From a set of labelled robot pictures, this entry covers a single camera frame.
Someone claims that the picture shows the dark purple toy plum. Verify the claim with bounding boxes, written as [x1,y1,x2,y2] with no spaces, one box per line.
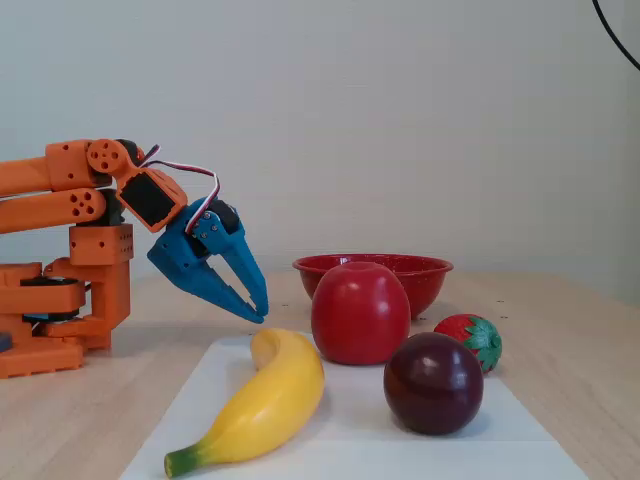
[383,331,485,436]

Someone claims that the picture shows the thin black cable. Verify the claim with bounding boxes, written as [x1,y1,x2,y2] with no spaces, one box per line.
[591,0,640,72]

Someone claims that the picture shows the red speckled bowl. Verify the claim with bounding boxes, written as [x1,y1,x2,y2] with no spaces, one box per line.
[292,253,455,321]

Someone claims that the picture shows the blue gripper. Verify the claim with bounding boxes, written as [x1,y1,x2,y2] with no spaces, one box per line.
[147,196,270,325]

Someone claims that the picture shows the red toy strawberry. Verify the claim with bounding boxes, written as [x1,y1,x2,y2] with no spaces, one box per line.
[433,313,503,374]

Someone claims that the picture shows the white red black servo cable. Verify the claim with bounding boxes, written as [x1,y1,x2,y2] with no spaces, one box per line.
[134,144,222,235]

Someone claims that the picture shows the white paper sheet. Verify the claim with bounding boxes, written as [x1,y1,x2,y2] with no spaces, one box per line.
[118,333,591,480]

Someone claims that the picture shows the orange robot base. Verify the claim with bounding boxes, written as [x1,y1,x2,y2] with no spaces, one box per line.
[0,260,94,379]

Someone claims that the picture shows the yellow toy banana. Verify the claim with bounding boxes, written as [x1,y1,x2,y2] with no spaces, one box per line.
[163,327,326,479]

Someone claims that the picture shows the red toy apple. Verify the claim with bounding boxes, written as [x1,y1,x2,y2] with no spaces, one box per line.
[310,261,412,367]

